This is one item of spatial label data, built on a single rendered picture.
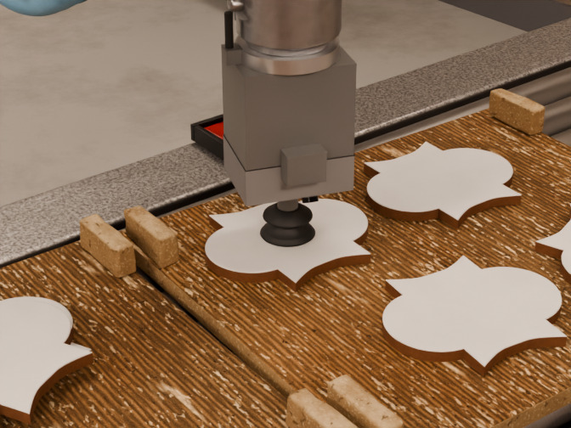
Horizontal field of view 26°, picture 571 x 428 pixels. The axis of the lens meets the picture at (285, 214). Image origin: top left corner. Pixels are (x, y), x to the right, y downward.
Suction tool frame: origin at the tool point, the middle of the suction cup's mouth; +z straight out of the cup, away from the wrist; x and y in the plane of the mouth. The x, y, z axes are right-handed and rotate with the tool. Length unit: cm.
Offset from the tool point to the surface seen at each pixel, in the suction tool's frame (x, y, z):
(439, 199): 1.4, 13.5, 0.1
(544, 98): 23.3, 35.0, 3.6
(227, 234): 1.2, -4.6, 0.1
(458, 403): -22.2, 4.6, 1.1
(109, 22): 290, 32, 94
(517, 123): 12.8, 26.3, 0.3
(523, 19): 245, 154, 91
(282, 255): -3.0, -1.4, 0.1
